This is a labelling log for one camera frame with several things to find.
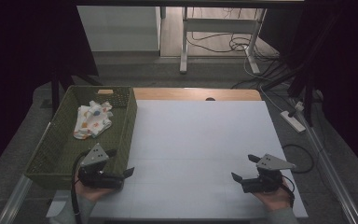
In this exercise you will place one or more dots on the dark curtain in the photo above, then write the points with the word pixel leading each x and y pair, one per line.
pixel 341 62
pixel 18 62

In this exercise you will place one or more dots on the aluminium rail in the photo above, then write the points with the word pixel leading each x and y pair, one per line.
pixel 15 196
pixel 329 169

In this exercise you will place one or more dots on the person's right hand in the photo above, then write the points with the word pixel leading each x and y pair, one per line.
pixel 275 199

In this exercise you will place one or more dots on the tan basket label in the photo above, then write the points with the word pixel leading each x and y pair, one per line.
pixel 105 91

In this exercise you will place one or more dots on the white patterned cloth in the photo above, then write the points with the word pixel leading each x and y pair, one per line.
pixel 90 121

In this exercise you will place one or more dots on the white plug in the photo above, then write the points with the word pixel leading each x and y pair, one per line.
pixel 299 106

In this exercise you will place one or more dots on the green woven basket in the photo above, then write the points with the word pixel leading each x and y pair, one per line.
pixel 59 149

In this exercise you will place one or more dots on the white table mat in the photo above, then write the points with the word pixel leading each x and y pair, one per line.
pixel 199 149

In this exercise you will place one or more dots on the white cabinet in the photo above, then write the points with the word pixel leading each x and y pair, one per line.
pixel 118 28

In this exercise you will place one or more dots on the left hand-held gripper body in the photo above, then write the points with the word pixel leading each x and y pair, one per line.
pixel 94 156

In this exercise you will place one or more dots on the person's left hand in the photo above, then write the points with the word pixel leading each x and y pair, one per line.
pixel 90 193

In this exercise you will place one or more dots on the white desk frame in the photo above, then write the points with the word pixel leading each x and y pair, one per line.
pixel 217 25

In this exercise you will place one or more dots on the black metal stand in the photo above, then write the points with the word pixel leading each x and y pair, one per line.
pixel 307 102
pixel 55 93

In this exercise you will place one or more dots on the wooden table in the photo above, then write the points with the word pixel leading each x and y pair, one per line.
pixel 174 94

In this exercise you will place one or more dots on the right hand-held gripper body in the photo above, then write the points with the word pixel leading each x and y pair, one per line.
pixel 270 179

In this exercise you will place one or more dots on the black table grommet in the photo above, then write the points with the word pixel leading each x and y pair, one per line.
pixel 210 99

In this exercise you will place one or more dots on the white power strip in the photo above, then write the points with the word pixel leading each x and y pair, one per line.
pixel 292 122

